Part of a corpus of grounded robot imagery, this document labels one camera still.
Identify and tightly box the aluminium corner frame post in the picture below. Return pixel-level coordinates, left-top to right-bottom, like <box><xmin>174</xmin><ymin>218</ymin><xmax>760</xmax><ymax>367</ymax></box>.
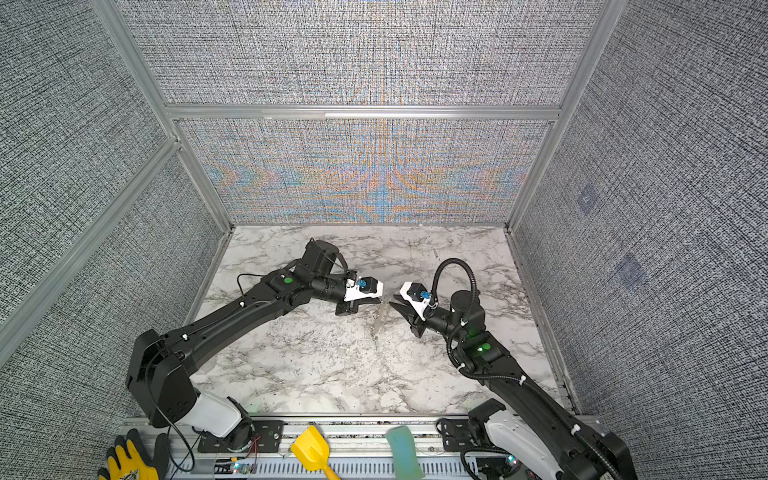
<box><xmin>90</xmin><ymin>1</ymin><xmax>234</xmax><ymax>232</ymax></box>

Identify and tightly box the aluminium horizontal frame bar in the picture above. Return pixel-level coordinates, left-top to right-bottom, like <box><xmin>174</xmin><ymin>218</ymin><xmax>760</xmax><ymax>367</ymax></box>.
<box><xmin>164</xmin><ymin>104</ymin><xmax>562</xmax><ymax>121</ymax></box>

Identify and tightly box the black corrugated cable conduit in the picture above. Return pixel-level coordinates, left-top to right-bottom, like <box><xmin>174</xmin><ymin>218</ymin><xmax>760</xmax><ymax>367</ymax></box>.
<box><xmin>431</xmin><ymin>257</ymin><xmax>638</xmax><ymax>480</ymax></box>

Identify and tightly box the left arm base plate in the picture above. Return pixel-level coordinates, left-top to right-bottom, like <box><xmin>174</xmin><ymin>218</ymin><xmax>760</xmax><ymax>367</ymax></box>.
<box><xmin>197</xmin><ymin>419</ymin><xmax>285</xmax><ymax>455</ymax></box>

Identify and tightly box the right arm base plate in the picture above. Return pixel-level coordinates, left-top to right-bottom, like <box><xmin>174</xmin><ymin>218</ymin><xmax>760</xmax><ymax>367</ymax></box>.
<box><xmin>435</xmin><ymin>417</ymin><xmax>486</xmax><ymax>452</ymax></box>

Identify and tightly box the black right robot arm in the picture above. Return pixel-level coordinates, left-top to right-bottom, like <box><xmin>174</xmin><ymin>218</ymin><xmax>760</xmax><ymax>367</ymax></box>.
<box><xmin>390</xmin><ymin>289</ymin><xmax>637</xmax><ymax>479</ymax></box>

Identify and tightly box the yellow plastic scoop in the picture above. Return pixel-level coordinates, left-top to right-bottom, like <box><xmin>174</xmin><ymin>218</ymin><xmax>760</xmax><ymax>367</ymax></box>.
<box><xmin>291</xmin><ymin>425</ymin><xmax>340</xmax><ymax>480</ymax></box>

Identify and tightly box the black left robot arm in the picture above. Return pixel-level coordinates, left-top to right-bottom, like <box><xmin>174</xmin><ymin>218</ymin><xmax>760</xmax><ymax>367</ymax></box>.
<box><xmin>126</xmin><ymin>239</ymin><xmax>384</xmax><ymax>449</ymax></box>

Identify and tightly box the teal green sponge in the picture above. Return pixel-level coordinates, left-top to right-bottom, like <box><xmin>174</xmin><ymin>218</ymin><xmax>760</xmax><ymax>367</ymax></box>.
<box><xmin>385</xmin><ymin>425</ymin><xmax>424</xmax><ymax>480</ymax></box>

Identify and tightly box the yellow black work glove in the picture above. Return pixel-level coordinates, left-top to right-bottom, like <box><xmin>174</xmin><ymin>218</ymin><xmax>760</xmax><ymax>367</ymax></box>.
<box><xmin>97</xmin><ymin>428</ymin><xmax>170</xmax><ymax>480</ymax></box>

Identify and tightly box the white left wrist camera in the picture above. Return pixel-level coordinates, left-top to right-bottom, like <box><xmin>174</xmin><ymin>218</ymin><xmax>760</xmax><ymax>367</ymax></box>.
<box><xmin>344</xmin><ymin>277</ymin><xmax>383</xmax><ymax>302</ymax></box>

